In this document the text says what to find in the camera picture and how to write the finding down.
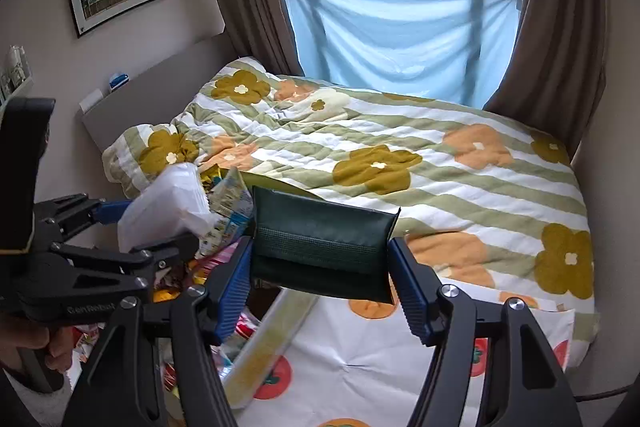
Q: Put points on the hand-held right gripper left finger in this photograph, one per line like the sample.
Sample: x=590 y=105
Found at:
x=235 y=287

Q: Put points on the yellow-green cardboard box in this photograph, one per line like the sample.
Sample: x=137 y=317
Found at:
x=270 y=342

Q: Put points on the white fruit print cloth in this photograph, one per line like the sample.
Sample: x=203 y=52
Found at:
x=360 y=357

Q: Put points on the dark green snack packet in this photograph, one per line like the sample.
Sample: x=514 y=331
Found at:
x=320 y=237

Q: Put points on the beige headboard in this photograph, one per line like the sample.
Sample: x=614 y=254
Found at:
x=165 y=87

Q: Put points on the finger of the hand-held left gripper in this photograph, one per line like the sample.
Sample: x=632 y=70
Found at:
x=165 y=252
x=112 y=211

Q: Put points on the white translucent snack packet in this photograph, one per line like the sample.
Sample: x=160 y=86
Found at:
x=170 y=202

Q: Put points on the floral striped blanket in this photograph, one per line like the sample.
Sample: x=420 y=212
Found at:
x=450 y=187

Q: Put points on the pile of assorted snack packets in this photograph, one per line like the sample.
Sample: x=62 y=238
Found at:
x=210 y=264

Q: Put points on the white cartoon print snack bag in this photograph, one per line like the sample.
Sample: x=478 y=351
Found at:
x=232 y=212

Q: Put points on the small white box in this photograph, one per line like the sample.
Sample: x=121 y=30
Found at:
x=91 y=100

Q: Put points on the blue and white object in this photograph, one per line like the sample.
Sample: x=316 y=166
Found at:
x=120 y=80

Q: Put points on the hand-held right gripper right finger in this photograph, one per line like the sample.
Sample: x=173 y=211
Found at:
x=412 y=292

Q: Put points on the person's left hand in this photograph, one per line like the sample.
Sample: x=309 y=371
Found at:
x=30 y=337

